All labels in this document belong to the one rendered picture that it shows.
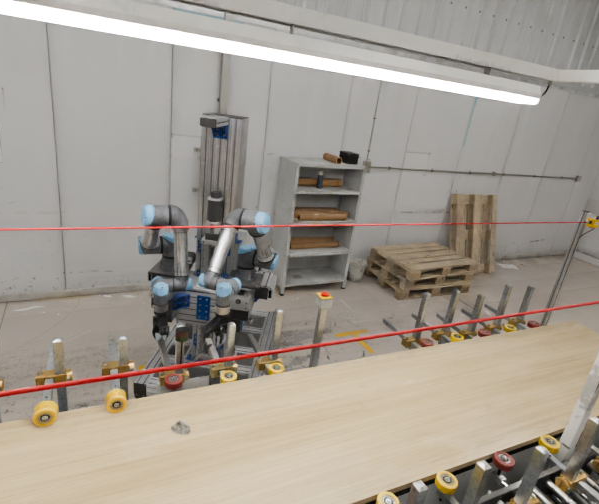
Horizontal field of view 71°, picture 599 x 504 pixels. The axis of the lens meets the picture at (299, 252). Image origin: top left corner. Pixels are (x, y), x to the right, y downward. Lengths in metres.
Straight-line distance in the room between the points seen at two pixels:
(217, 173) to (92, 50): 2.00
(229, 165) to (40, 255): 2.53
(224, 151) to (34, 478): 1.89
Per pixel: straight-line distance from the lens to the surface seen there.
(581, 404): 2.32
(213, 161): 2.75
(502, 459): 2.11
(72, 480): 1.77
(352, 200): 5.12
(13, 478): 1.84
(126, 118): 4.40
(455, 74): 1.86
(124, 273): 4.81
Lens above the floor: 2.20
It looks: 20 degrees down
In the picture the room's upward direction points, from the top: 8 degrees clockwise
